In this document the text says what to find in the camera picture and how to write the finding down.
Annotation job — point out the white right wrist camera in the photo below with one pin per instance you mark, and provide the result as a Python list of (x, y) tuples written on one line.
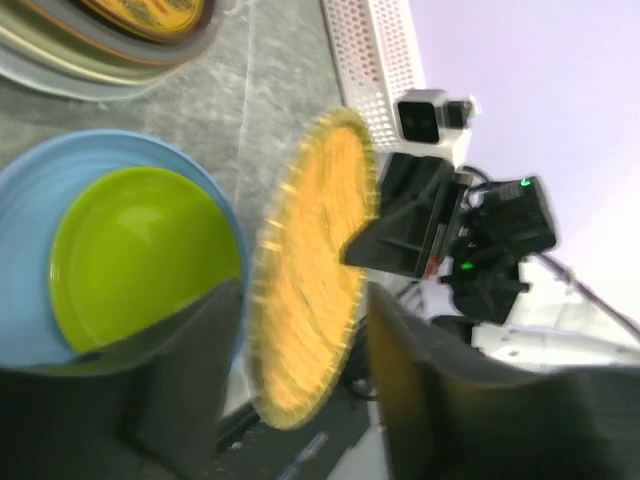
[(431, 123)]

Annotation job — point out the yellow patterned plate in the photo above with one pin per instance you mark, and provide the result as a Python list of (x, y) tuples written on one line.
[(168, 22)]

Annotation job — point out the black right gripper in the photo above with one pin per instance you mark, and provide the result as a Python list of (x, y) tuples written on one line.
[(510, 222)]

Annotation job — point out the white perforated plastic bin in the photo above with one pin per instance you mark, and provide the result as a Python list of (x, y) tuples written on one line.
[(377, 59)]

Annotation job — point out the woven bamboo plate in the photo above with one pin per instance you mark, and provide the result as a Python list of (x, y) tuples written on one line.
[(303, 301)]

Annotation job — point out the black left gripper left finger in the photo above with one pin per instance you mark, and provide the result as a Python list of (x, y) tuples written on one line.
[(150, 401)]

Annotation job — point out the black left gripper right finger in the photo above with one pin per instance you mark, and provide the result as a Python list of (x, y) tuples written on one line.
[(451, 412)]

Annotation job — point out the black table front frame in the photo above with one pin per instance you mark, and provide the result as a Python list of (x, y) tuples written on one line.
[(250, 449)]

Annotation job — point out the blue plastic plate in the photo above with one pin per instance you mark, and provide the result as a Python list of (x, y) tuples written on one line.
[(36, 189)]

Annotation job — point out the lime green plate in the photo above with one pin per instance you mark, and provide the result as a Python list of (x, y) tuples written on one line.
[(136, 246)]

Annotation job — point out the clear glass plate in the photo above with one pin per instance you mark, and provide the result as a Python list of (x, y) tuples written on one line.
[(81, 23)]

